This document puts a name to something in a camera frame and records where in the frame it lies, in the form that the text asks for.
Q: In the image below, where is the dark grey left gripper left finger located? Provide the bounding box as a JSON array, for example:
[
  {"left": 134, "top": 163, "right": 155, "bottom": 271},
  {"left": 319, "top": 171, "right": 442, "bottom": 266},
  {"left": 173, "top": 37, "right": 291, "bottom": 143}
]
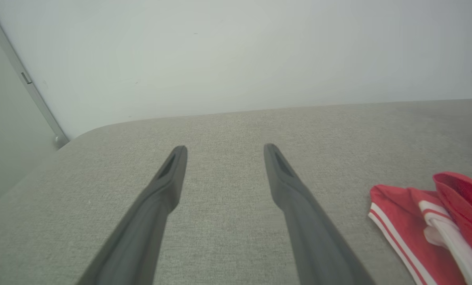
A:
[{"left": 77, "top": 145, "right": 188, "bottom": 285}]

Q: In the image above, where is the red and white sports jersey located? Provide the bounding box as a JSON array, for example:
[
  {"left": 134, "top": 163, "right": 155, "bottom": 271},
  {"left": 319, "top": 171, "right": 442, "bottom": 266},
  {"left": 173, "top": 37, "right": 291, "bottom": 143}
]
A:
[{"left": 368, "top": 171, "right": 472, "bottom": 285}]

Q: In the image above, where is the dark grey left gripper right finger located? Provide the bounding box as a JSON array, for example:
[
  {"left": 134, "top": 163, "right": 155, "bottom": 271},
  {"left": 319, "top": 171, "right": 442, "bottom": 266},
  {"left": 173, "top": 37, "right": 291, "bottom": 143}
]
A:
[{"left": 263, "top": 143, "right": 375, "bottom": 285}]

